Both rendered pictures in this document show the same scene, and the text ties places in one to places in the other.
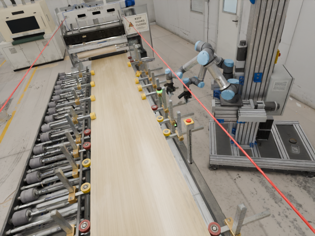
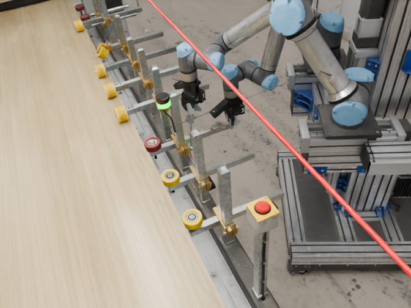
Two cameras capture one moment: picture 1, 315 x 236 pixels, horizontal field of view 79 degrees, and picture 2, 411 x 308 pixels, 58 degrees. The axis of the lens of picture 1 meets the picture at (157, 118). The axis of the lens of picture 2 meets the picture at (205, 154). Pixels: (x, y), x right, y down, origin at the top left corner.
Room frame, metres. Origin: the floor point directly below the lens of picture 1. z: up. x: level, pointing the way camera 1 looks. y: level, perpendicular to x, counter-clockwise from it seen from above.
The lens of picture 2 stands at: (0.62, 0.00, 2.07)
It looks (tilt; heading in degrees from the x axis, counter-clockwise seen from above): 43 degrees down; 350
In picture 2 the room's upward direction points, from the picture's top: 7 degrees counter-clockwise
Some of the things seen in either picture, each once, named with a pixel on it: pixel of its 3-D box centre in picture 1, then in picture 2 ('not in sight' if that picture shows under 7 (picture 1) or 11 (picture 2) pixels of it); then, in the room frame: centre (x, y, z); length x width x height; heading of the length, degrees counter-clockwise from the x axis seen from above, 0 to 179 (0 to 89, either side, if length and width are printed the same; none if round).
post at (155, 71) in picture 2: (159, 94); (162, 106); (2.23, -0.08, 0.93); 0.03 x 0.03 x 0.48; 10
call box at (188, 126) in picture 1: (188, 124); (262, 216); (1.23, -0.25, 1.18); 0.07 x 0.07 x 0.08; 10
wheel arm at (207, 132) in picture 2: (169, 106); (190, 138); (2.03, -0.18, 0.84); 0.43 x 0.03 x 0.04; 100
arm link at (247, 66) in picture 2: (193, 80); (248, 70); (2.10, -0.51, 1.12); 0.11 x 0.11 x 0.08; 24
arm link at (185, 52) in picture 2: (168, 74); (187, 57); (1.99, -0.21, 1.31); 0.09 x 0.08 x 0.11; 53
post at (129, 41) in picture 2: (151, 82); (137, 73); (2.72, 0.01, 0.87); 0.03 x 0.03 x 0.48; 10
